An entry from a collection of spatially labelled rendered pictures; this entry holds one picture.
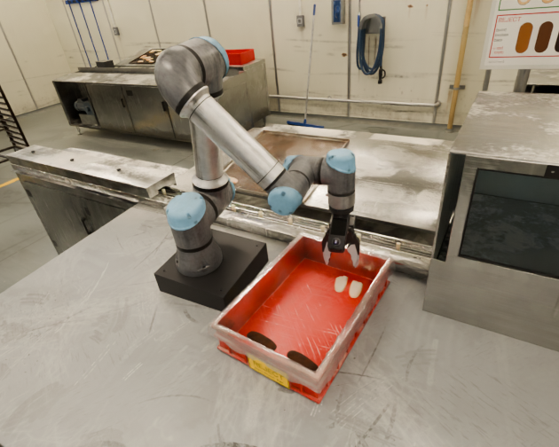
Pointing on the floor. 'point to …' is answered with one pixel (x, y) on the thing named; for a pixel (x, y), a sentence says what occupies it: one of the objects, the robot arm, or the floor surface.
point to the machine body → (77, 203)
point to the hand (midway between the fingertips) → (341, 264)
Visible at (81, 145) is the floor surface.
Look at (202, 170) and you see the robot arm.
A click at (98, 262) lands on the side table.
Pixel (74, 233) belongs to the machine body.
